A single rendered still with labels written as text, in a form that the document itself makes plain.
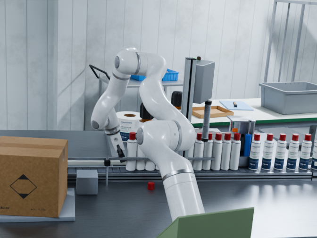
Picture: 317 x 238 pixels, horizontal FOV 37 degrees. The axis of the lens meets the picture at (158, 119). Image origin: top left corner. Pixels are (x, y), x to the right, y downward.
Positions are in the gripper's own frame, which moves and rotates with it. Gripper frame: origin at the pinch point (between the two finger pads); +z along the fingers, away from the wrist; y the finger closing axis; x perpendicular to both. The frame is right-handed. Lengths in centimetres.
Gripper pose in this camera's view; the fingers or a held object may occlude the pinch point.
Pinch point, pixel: (122, 158)
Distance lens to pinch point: 247.6
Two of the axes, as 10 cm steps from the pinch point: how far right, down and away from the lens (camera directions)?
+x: -9.5, 3.1, -0.9
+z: 2.7, 9.1, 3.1
